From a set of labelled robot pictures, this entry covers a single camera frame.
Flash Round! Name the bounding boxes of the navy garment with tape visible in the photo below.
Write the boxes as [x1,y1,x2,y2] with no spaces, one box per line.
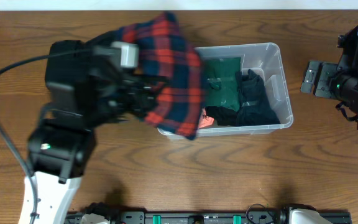
[236,69,280,126]

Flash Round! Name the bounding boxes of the black garment with tape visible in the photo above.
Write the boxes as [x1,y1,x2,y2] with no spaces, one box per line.
[205,106,237,126]

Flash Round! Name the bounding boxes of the left black cable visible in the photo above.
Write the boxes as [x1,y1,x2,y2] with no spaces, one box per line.
[0,51,93,224]

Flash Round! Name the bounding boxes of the red navy plaid shirt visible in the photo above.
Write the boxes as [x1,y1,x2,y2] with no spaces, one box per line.
[114,12,206,140]

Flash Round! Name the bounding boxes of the dark green garment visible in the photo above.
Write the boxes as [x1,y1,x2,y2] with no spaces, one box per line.
[204,57,241,111]

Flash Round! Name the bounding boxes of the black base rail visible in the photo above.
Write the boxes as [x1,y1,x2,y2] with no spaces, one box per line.
[63,203,352,224]

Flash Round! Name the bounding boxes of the clear plastic storage container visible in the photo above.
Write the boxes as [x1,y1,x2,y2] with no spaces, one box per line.
[157,42,294,138]

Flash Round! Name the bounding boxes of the salmon pink printed t-shirt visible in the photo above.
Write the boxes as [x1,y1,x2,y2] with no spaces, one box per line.
[198,108,214,129]

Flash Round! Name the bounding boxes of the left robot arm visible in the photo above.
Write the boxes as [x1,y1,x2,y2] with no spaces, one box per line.
[19,40,158,223]

